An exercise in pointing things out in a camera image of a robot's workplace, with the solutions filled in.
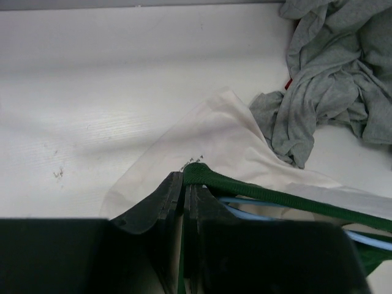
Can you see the grey t-shirt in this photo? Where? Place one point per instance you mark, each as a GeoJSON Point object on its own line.
{"type": "Point", "coordinates": [339, 61]}

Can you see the blue hanger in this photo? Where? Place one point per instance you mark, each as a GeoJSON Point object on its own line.
{"type": "Point", "coordinates": [246, 208]}

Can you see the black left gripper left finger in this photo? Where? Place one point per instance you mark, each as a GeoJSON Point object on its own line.
{"type": "Point", "coordinates": [155, 227]}

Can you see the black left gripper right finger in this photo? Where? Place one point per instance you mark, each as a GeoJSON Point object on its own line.
{"type": "Point", "coordinates": [205, 219]}

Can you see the white and green t-shirt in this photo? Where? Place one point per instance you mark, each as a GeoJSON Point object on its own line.
{"type": "Point", "coordinates": [220, 146]}

